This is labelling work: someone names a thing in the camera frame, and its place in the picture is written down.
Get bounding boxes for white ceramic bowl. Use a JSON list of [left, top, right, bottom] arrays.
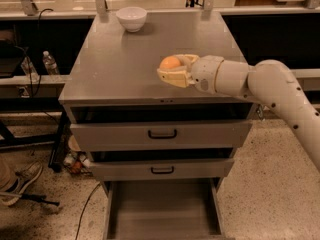
[[116, 7, 147, 32]]

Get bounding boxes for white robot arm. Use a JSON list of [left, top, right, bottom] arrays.
[[157, 54, 320, 170]]

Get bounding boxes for grey metal drawer cabinet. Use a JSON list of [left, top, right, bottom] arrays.
[[58, 10, 266, 240]]

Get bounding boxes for clear plastic water bottle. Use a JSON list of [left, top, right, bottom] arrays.
[[42, 51, 60, 75]]

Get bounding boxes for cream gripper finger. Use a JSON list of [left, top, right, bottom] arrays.
[[176, 54, 199, 68], [157, 66, 194, 88]]

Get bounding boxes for grey sneaker shoe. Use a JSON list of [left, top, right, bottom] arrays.
[[0, 162, 43, 206]]

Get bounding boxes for grey bottom drawer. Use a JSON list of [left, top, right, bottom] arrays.
[[103, 179, 235, 240]]

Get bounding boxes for orange fruit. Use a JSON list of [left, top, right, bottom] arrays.
[[160, 56, 181, 69]]

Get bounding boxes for black cable on floor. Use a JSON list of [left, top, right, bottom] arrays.
[[73, 181, 102, 240]]

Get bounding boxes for grey middle drawer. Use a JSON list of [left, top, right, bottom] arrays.
[[90, 159, 234, 181]]

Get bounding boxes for black tool on floor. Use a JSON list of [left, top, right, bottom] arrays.
[[0, 190, 62, 212]]

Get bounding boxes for black cable on shelf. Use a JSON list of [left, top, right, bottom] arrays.
[[14, 7, 55, 98]]

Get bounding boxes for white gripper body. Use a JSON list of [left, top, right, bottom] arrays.
[[191, 55, 224, 94]]

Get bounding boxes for black table frame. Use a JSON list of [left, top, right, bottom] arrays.
[[0, 97, 68, 172]]

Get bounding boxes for grey drawer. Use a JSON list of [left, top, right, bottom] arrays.
[[90, 159, 234, 181], [71, 120, 251, 152], [103, 179, 235, 240]]

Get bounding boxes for clutter items under table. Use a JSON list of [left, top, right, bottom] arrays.
[[63, 135, 91, 174]]

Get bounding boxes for grey top drawer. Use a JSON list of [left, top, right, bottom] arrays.
[[71, 120, 251, 152]]

